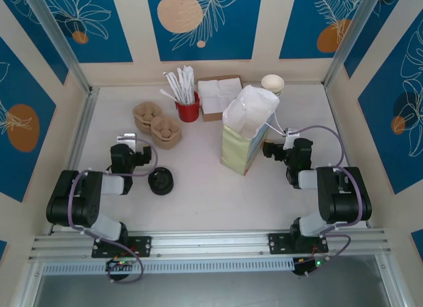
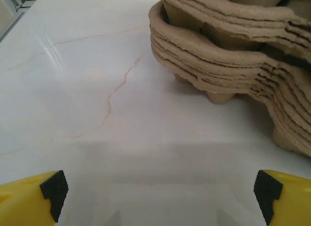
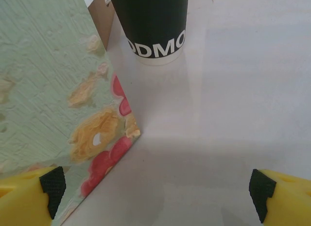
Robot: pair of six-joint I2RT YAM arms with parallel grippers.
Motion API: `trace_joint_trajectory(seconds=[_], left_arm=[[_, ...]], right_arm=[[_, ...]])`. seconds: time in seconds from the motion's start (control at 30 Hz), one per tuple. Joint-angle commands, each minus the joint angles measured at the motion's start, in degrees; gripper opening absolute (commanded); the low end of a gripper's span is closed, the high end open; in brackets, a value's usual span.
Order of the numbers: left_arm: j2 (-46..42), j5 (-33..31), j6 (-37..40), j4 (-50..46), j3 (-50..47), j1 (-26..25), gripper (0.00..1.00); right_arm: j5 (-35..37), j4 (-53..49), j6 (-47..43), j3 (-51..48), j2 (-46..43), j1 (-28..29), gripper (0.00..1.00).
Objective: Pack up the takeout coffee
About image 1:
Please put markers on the black plastic cup lid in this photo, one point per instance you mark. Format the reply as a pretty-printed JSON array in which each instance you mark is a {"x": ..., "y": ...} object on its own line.
[{"x": 161, "y": 179}]

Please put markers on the brown pulp cup carrier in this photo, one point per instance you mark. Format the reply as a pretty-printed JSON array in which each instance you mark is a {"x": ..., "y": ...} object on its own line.
[
  {"x": 142, "y": 128},
  {"x": 158, "y": 123}
]

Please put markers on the paper coffee cup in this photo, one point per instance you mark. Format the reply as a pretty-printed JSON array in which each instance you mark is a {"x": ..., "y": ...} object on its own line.
[{"x": 271, "y": 82}]

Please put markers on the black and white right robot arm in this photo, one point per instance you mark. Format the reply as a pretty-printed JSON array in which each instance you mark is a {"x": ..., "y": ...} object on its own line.
[{"x": 343, "y": 194}]

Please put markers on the stack of paper cups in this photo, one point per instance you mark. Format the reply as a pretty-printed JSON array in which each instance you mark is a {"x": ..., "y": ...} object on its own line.
[{"x": 279, "y": 93}]

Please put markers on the white wrapped straw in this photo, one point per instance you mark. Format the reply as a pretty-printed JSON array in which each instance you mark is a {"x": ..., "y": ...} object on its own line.
[
  {"x": 192, "y": 86},
  {"x": 168, "y": 95},
  {"x": 172, "y": 86},
  {"x": 186, "y": 82},
  {"x": 181, "y": 84}
]

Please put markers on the red straw holder cup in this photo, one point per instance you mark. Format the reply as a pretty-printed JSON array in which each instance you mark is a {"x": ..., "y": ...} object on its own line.
[{"x": 187, "y": 112}]

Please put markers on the brown cardboard napkin box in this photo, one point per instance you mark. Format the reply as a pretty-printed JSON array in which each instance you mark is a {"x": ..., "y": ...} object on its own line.
[{"x": 211, "y": 117}]

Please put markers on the small circuit board green light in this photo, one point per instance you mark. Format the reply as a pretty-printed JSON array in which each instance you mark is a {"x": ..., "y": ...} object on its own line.
[
  {"x": 307, "y": 265},
  {"x": 120, "y": 265}
]

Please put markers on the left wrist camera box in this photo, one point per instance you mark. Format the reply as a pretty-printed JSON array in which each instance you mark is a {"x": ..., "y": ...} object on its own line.
[{"x": 127, "y": 137}]

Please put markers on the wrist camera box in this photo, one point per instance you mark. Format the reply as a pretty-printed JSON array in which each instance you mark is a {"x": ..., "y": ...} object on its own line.
[
  {"x": 291, "y": 133},
  {"x": 127, "y": 137}
]

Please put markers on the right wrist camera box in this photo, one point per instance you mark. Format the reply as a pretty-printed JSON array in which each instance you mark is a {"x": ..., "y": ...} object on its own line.
[{"x": 291, "y": 133}]

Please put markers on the aluminium table side rail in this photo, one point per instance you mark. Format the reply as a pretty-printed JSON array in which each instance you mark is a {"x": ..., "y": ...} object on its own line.
[
  {"x": 86, "y": 112},
  {"x": 333, "y": 109}
]

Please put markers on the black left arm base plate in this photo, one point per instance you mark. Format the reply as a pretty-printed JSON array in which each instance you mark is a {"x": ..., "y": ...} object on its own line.
[{"x": 142, "y": 246}]

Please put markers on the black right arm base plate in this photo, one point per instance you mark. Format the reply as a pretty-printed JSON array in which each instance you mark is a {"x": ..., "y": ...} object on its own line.
[{"x": 279, "y": 243}]

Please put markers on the long aluminium mounting rail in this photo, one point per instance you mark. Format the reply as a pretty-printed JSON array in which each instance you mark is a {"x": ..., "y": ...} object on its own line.
[{"x": 211, "y": 244}]

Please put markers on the aluminium frame post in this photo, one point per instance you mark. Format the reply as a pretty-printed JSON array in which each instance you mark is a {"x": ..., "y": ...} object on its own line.
[
  {"x": 348, "y": 39},
  {"x": 62, "y": 46}
]

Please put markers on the aluminium frame leg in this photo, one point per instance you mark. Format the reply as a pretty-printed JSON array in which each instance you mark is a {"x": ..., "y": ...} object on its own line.
[
  {"x": 31, "y": 284},
  {"x": 385, "y": 277}
]

